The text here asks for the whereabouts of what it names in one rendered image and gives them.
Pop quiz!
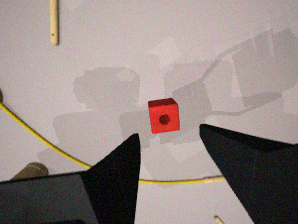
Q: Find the tan wooden stick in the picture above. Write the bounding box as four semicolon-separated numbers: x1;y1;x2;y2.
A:
50;0;60;46

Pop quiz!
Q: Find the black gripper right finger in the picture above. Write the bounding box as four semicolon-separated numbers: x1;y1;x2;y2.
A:
199;124;298;224

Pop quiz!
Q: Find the light wooden stick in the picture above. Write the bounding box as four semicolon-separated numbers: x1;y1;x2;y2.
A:
0;101;225;184

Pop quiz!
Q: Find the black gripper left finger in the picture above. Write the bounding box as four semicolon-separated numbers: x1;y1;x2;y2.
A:
0;133;141;224

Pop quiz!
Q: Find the thin wooden stick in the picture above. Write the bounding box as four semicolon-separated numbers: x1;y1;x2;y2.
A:
214;216;224;224

